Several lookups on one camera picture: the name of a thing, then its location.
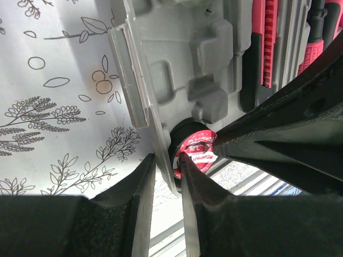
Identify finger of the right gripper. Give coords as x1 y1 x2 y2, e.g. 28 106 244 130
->
213 37 342 195

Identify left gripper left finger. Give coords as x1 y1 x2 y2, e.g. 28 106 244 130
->
1 153 156 256

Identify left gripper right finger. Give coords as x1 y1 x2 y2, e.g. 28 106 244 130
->
178 154 342 256

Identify pink black utility knife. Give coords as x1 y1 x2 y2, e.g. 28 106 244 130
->
240 0 278 112

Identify small red tape measure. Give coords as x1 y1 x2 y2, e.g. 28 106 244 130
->
168 118 218 191

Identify pink black long screwdriver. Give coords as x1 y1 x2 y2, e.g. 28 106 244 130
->
298 0 327 75

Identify grey plastic tool case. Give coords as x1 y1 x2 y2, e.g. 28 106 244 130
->
107 0 322 198

